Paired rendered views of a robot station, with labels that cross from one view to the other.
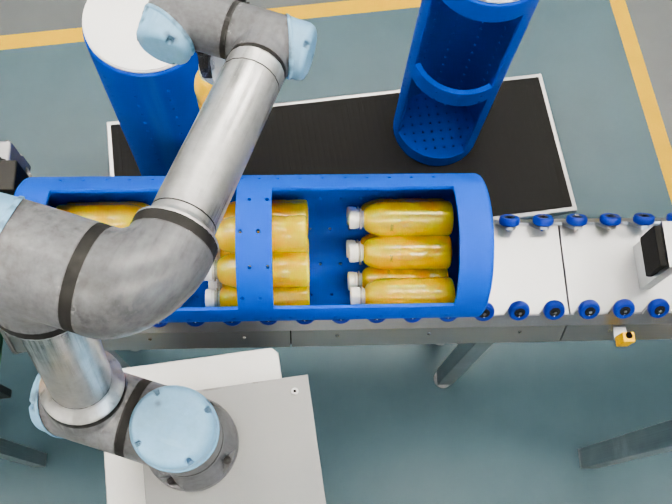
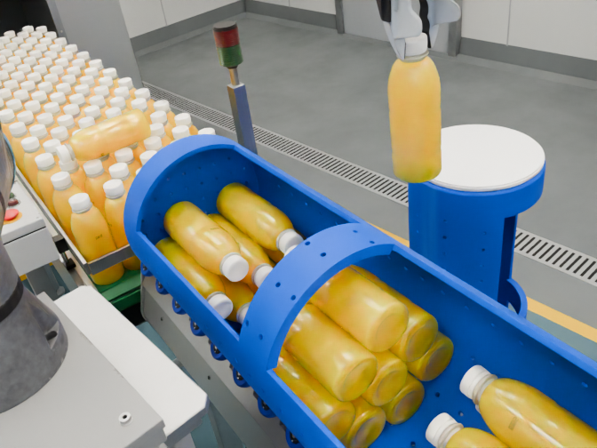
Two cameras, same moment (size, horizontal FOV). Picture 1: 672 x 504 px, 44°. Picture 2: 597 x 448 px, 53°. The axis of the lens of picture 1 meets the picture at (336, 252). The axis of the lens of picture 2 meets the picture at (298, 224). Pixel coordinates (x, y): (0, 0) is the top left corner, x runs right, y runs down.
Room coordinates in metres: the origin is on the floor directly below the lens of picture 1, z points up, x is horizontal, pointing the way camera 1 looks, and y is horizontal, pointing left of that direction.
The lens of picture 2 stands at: (0.27, -0.39, 1.68)
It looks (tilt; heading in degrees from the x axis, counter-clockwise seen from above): 34 degrees down; 68
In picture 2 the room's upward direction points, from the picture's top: 8 degrees counter-clockwise
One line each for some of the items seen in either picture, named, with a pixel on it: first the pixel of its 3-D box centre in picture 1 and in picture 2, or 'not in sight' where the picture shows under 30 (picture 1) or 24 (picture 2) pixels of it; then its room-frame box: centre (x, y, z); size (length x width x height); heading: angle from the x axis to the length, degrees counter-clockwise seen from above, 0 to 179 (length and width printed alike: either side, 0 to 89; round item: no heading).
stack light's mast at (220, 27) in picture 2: not in sight; (230, 55); (0.74, 1.09, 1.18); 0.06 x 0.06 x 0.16
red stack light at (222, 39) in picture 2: not in sight; (226, 36); (0.74, 1.09, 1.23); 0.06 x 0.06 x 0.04
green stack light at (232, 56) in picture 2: not in sight; (229, 53); (0.74, 1.09, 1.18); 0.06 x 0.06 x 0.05
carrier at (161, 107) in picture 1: (173, 114); (466, 308); (1.05, 0.49, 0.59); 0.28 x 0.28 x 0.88
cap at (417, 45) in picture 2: not in sight; (411, 44); (0.71, 0.25, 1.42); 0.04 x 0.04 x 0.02
